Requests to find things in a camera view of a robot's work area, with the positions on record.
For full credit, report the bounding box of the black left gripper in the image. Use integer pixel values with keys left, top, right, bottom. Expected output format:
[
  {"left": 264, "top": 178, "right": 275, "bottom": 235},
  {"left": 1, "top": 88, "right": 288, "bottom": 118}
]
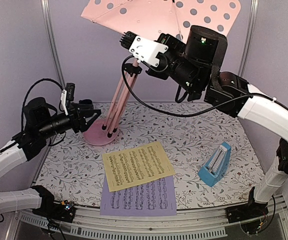
[{"left": 37, "top": 103, "right": 102, "bottom": 139}]

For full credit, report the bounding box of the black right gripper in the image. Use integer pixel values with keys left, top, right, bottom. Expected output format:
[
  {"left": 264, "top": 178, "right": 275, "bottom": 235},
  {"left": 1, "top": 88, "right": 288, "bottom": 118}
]
[{"left": 144, "top": 30, "right": 205, "bottom": 95}]

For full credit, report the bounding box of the pink music stand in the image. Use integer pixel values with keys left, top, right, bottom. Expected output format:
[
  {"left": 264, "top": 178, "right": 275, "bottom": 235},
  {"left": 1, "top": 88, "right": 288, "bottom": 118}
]
[{"left": 81, "top": 0, "right": 241, "bottom": 138}]

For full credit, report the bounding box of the yellow sheet music page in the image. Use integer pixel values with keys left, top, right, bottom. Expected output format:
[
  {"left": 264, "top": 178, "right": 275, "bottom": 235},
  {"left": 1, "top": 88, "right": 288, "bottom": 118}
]
[{"left": 102, "top": 141, "right": 176, "bottom": 192}]

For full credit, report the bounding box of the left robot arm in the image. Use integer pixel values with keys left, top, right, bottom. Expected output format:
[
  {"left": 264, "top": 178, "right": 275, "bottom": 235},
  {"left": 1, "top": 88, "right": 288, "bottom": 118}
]
[{"left": 0, "top": 97, "right": 102, "bottom": 217}]

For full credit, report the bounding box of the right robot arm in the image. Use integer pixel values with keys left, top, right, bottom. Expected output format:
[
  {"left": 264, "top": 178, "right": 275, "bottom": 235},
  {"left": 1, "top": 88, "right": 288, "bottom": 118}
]
[{"left": 135, "top": 25, "right": 288, "bottom": 218}]

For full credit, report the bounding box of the pink round plate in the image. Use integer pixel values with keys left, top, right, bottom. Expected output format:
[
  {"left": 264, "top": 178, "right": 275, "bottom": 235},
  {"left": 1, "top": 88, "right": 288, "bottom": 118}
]
[{"left": 82, "top": 118, "right": 120, "bottom": 147}]

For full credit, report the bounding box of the dark blue cup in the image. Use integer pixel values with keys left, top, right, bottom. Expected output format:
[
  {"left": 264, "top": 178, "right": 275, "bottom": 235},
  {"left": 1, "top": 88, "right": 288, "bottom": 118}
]
[{"left": 78, "top": 99, "right": 93, "bottom": 105}]

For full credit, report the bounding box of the floral table mat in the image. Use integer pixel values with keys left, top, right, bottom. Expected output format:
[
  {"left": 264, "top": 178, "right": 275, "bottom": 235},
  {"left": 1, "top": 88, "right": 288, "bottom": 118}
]
[{"left": 35, "top": 102, "right": 264, "bottom": 210}]

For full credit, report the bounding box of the purple sheet music page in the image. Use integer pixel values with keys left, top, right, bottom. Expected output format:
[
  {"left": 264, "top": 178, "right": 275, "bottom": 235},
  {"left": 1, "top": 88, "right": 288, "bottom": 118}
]
[{"left": 100, "top": 176, "right": 177, "bottom": 217}]

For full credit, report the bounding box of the blue metronome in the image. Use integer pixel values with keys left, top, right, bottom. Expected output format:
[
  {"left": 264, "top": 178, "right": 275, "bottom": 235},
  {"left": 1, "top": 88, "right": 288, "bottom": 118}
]
[{"left": 198, "top": 142, "right": 231, "bottom": 187}]

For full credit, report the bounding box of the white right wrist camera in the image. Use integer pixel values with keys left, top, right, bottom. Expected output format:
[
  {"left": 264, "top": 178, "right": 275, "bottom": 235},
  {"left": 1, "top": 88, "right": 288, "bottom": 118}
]
[{"left": 119, "top": 31, "right": 169, "bottom": 67}]

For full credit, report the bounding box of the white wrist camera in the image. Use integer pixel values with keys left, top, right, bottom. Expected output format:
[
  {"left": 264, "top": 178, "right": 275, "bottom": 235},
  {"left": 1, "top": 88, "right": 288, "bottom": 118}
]
[
  {"left": 119, "top": 31, "right": 169, "bottom": 67},
  {"left": 59, "top": 82, "right": 76, "bottom": 116}
]

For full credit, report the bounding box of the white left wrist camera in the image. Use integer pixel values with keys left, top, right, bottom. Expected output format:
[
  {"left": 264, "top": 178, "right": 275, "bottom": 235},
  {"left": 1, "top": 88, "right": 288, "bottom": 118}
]
[{"left": 59, "top": 82, "right": 76, "bottom": 116}]

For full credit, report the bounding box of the black left camera cable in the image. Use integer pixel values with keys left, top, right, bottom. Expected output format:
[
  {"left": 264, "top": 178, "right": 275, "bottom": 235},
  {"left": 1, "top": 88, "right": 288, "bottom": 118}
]
[{"left": 20, "top": 78, "right": 65, "bottom": 132}]

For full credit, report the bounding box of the black camera cable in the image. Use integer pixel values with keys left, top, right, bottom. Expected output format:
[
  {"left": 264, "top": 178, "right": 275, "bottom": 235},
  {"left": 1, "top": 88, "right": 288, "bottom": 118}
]
[
  {"left": 20, "top": 78, "right": 65, "bottom": 132},
  {"left": 120, "top": 55, "right": 276, "bottom": 118}
]

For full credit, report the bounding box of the black right camera cable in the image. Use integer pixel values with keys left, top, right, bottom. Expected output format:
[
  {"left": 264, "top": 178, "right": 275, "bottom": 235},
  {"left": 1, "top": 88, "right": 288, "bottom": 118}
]
[{"left": 120, "top": 55, "right": 276, "bottom": 118}]

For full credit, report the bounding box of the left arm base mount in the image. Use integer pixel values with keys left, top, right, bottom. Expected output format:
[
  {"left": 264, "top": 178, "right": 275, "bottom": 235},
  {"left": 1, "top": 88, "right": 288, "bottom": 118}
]
[{"left": 32, "top": 200, "right": 76, "bottom": 223}]

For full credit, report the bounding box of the right aluminium frame post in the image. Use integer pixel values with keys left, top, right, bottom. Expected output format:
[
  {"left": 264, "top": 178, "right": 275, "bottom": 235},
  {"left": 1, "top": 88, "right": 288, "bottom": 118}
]
[{"left": 238, "top": 0, "right": 259, "bottom": 77}]

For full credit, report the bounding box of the aluminium frame post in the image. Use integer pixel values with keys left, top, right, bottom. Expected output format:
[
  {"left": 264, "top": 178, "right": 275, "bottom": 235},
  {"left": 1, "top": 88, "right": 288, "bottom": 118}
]
[
  {"left": 238, "top": 0, "right": 259, "bottom": 77},
  {"left": 40, "top": 0, "right": 66, "bottom": 87}
]

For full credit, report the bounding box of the left aluminium frame post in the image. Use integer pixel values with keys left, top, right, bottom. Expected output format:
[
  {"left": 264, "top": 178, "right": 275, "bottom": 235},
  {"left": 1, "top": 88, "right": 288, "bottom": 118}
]
[{"left": 40, "top": 0, "right": 66, "bottom": 87}]

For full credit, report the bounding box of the aluminium front rail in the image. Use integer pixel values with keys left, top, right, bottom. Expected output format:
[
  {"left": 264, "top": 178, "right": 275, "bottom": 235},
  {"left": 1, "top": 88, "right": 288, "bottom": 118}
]
[{"left": 4, "top": 194, "right": 288, "bottom": 240}]

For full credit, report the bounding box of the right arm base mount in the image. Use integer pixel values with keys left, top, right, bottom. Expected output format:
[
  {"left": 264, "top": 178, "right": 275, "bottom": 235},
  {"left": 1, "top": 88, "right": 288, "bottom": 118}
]
[{"left": 225, "top": 203, "right": 269, "bottom": 223}]

